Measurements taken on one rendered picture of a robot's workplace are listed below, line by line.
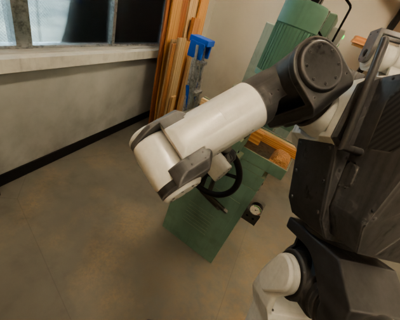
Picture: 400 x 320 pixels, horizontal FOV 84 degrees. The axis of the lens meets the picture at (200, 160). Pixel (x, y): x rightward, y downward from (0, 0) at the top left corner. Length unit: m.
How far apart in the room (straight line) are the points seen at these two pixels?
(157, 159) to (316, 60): 0.29
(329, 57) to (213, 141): 0.22
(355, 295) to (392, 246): 0.10
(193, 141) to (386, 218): 0.31
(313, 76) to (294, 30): 0.68
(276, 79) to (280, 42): 0.66
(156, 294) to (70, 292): 0.45
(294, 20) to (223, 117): 0.76
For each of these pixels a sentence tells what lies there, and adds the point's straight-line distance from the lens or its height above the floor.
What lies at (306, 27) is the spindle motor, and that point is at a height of 1.43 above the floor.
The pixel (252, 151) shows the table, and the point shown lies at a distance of 1.09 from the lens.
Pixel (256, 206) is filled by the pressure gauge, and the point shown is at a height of 0.68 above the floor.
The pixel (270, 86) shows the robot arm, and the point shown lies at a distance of 0.41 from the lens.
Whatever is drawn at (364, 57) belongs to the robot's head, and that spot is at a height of 1.40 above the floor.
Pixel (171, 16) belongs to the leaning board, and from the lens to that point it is 2.45.
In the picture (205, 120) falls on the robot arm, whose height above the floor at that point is 1.24.
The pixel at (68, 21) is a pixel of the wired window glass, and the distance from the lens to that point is 1.93.
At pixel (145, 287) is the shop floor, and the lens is 1.52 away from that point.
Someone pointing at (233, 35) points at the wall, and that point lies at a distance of 3.63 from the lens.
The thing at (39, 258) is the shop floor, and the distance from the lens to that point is 1.62.
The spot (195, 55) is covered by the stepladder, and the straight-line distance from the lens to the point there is 1.93.
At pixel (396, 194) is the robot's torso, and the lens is 0.42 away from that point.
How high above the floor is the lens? 1.39
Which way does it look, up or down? 34 degrees down
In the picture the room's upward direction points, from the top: 21 degrees clockwise
